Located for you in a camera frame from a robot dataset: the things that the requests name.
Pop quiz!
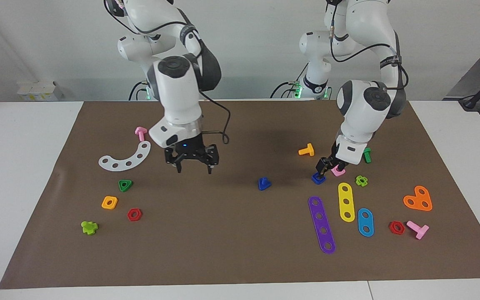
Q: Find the white curved hole plate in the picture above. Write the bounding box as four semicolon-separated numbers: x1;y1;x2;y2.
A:
98;141;152;172

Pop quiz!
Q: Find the brown paper table mat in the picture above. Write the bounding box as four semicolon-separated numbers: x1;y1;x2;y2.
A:
0;99;480;290

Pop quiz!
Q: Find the blue two-hole strip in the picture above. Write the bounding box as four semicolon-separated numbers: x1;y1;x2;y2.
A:
357;208;375;238

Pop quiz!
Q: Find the orange heart hole plate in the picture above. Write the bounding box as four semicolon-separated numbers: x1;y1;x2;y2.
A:
403;185;433;212

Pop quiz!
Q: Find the black left base cable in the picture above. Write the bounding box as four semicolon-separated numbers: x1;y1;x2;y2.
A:
270;81;298;99

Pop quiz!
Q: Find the lime cross head screw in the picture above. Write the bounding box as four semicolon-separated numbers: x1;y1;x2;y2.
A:
81;220;99;236

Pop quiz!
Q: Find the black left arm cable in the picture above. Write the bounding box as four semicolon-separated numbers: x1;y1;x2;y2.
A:
327;0;410;90

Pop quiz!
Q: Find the purple four-hole strip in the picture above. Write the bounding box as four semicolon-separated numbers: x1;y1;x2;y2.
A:
308;196;336;255

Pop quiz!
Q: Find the black right base cable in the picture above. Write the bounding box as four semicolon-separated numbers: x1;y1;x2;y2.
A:
128;80;147;100

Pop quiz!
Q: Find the yellow three-hole strip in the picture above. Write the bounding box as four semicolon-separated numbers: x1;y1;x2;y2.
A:
338;182;356;223

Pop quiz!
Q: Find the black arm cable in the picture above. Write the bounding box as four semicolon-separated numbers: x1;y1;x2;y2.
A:
327;0;410;90
105;0;231;145

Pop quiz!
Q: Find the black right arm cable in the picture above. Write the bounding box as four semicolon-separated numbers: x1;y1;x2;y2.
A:
105;0;231;145

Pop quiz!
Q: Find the black base cable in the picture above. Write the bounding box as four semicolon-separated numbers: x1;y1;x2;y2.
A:
270;81;298;99
128;80;147;100

